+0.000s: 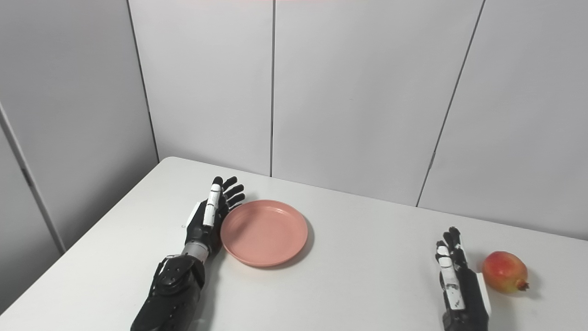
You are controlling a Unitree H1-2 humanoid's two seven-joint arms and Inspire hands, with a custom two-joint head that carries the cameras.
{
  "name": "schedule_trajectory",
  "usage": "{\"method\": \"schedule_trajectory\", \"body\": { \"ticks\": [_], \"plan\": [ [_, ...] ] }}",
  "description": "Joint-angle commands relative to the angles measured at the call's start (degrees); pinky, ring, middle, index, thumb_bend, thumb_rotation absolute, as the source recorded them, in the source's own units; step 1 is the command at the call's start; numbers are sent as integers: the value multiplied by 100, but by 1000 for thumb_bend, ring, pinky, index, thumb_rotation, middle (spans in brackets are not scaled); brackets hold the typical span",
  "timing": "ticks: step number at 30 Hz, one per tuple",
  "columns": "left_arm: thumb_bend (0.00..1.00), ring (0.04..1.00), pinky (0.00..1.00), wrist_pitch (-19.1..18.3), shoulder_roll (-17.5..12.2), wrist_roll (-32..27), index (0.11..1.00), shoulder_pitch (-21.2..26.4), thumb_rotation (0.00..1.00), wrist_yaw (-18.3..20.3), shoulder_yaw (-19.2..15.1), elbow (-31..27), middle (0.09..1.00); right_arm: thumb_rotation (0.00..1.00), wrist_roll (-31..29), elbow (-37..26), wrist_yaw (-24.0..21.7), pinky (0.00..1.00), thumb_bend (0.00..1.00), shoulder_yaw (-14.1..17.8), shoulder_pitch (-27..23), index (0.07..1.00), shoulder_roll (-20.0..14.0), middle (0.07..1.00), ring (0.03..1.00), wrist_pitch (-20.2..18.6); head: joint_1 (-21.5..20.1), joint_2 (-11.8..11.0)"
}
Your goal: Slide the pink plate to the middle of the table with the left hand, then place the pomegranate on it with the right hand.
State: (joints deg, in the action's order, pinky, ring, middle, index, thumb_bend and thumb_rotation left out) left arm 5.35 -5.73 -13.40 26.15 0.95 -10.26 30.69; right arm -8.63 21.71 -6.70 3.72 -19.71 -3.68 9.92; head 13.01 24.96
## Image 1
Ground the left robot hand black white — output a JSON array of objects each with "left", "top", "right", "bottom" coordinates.
[{"left": 184, "top": 176, "right": 246, "bottom": 261}]

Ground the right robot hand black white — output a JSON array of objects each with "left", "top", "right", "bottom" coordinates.
[{"left": 435, "top": 226, "right": 492, "bottom": 331}]

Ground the red yellow pomegranate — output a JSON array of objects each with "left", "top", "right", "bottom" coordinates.
[{"left": 482, "top": 251, "right": 530, "bottom": 294}]

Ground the pink plastic plate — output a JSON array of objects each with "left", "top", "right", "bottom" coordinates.
[{"left": 220, "top": 199, "right": 309, "bottom": 268}]

